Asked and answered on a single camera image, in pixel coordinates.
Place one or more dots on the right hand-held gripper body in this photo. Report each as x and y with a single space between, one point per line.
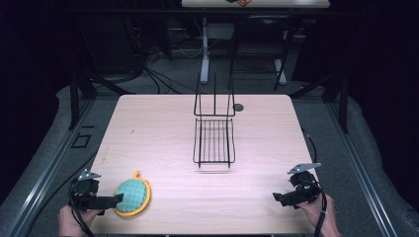
304 187

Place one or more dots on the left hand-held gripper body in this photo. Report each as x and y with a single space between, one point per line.
86 192

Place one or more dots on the round teal yellow-rimmed pot holder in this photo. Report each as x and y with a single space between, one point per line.
133 195

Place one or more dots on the person's left hand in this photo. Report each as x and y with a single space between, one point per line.
70 223

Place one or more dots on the person's right hand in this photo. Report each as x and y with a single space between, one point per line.
321 219

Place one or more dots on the black metal stand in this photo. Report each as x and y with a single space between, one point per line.
343 105
74 98

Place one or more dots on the grey table grommet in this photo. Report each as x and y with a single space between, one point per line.
238 107

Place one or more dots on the black chair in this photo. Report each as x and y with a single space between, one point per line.
260 36

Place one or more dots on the white desk with white legs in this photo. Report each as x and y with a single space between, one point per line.
205 49

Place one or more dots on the orange thing on desk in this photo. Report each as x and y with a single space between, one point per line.
243 2

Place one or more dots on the grey metal floor rail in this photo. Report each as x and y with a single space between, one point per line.
362 171
42 177

